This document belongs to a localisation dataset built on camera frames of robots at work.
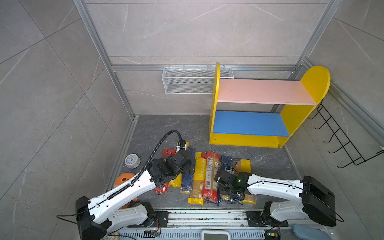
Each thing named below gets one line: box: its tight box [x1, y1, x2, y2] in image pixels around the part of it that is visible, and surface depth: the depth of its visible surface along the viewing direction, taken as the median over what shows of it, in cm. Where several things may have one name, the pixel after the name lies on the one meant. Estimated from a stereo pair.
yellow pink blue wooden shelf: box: [209, 62, 331, 148], surface depth 97 cm
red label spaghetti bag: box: [202, 151, 221, 202], surface depth 81 cm
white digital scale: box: [201, 230, 231, 240], surface depth 67 cm
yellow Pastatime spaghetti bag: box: [187, 152, 207, 206], surface depth 83 cm
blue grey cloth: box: [292, 223, 332, 240], surface depth 70 cm
